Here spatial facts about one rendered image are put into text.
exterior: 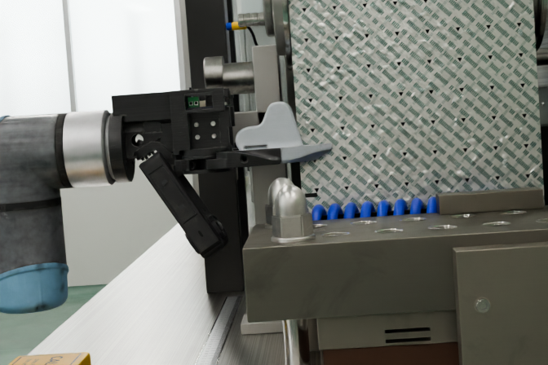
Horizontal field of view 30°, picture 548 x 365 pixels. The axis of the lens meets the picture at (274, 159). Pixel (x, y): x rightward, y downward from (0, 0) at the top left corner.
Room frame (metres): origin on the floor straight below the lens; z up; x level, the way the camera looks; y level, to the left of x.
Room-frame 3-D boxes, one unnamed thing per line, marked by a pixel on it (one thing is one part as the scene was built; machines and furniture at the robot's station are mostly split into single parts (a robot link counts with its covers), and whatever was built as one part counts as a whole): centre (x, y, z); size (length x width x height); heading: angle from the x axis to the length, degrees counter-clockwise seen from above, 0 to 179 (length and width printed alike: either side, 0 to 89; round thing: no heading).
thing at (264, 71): (1.10, 0.02, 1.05); 0.06 x 0.05 x 0.31; 87
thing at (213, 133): (1.01, 0.09, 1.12); 0.12 x 0.08 x 0.09; 87
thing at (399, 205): (0.98, -0.14, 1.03); 0.21 x 0.04 x 0.03; 87
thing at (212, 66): (1.10, 0.06, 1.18); 0.04 x 0.02 x 0.04; 177
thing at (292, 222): (0.84, -0.01, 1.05); 0.04 x 0.04 x 0.04
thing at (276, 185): (0.93, -0.01, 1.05); 0.04 x 0.04 x 0.04
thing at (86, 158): (1.01, 0.18, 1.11); 0.08 x 0.05 x 0.08; 177
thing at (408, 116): (1.00, -0.14, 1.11); 0.23 x 0.01 x 0.18; 87
